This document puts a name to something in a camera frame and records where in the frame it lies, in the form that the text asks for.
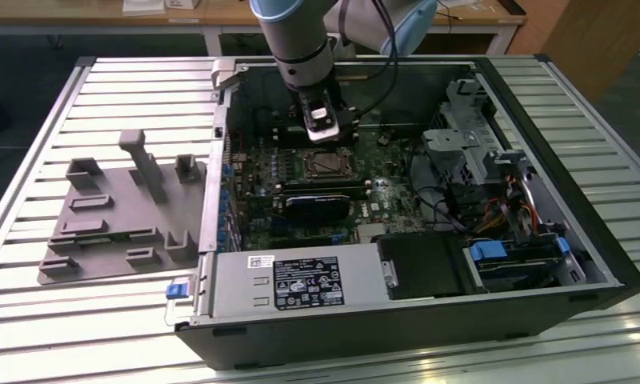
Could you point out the silver CPU plate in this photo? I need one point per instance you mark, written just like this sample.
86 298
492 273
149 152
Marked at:
328 163

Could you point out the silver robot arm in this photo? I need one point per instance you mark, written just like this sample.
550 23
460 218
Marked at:
298 48

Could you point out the black RAM slot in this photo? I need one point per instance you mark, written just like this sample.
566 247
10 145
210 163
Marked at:
325 191
325 184

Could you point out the CPU socket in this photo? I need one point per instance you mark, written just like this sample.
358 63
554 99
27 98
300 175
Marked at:
301 178

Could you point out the green motherboard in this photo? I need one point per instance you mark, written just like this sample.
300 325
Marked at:
394 200

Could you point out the black graphics card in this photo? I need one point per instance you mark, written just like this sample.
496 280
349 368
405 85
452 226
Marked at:
317 208

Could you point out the metal disk bay cage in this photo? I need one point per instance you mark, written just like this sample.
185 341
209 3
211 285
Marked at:
458 148

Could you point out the small silver heatsink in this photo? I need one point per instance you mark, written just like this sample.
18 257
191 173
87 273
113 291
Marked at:
373 233

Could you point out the black drive box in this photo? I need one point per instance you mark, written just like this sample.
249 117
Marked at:
426 264

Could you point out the wooden desk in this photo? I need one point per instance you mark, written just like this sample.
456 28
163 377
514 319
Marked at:
218 12

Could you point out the blue disk carrier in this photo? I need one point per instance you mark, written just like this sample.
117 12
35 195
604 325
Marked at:
485 250

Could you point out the grey power supply unit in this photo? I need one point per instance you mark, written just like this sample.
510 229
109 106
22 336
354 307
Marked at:
245 288

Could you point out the grey parts rack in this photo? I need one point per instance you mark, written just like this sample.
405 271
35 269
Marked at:
117 200

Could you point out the blue clip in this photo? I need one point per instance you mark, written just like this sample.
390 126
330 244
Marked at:
562 246

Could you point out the wooden cabinet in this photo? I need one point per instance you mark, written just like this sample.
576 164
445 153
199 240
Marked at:
592 40

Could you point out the blue case latch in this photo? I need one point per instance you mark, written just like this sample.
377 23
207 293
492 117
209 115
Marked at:
175 290

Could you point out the black PC case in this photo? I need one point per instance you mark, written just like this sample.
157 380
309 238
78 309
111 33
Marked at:
352 344

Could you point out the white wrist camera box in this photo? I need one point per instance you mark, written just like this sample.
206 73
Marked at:
320 120

